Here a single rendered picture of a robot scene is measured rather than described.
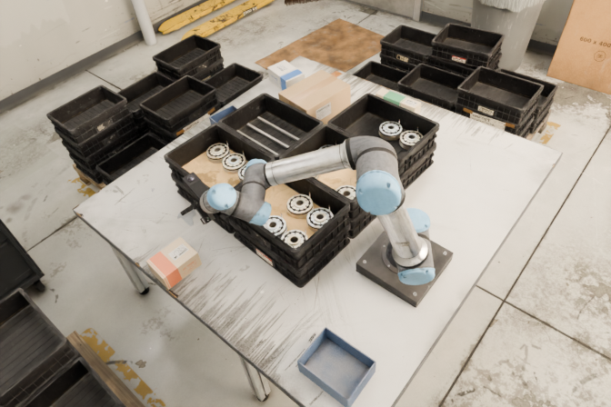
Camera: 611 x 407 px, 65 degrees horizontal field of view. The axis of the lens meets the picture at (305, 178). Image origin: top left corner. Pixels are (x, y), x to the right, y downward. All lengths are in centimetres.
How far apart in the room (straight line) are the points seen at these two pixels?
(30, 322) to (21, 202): 153
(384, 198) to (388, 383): 65
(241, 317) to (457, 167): 117
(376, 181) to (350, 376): 70
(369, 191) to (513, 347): 153
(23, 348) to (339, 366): 130
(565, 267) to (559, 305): 25
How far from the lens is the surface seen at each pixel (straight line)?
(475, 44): 363
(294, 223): 185
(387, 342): 172
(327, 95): 242
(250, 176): 148
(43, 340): 231
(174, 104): 324
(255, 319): 179
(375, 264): 182
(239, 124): 232
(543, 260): 294
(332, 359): 168
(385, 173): 126
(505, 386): 251
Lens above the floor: 223
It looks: 44 degrees down
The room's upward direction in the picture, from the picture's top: 6 degrees counter-clockwise
